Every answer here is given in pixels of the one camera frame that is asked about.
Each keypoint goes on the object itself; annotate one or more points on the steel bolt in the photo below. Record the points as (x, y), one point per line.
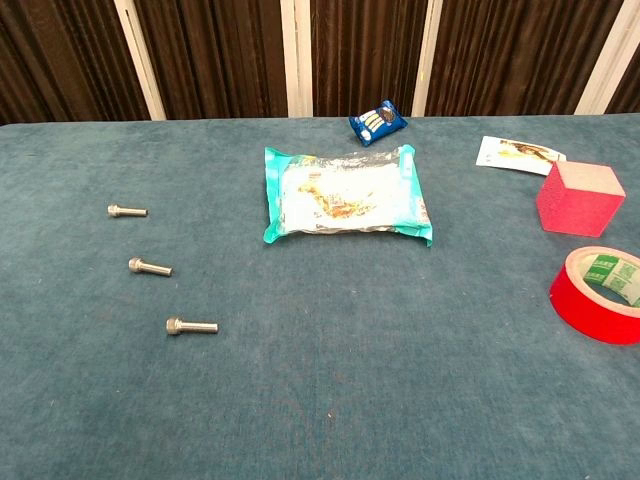
(127, 211)
(195, 327)
(150, 268)

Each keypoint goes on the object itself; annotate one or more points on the teal clear food package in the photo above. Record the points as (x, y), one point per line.
(345, 195)

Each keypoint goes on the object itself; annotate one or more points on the blue cookie packet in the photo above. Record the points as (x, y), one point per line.
(377, 122)

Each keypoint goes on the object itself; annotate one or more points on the teal felt table cover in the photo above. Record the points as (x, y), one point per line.
(320, 375)

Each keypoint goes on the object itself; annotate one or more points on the dark brown curtain panel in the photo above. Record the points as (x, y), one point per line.
(215, 50)
(60, 50)
(630, 95)
(515, 50)
(365, 50)

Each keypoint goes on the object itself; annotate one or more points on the white playing card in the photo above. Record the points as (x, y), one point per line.
(500, 155)

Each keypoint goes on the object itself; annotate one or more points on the pink foam cube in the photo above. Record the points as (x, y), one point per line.
(575, 205)

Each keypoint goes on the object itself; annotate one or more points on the red tape roll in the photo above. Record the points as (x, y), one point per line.
(575, 310)

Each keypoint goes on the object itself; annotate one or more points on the white partition frame post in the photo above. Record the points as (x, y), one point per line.
(607, 60)
(289, 60)
(140, 65)
(426, 60)

